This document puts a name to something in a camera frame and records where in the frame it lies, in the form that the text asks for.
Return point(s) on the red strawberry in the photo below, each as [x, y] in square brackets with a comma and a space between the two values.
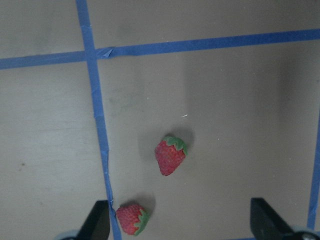
[133, 218]
[170, 153]

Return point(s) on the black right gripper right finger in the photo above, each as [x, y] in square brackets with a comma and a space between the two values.
[266, 223]

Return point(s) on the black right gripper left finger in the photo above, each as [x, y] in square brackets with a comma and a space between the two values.
[97, 224]

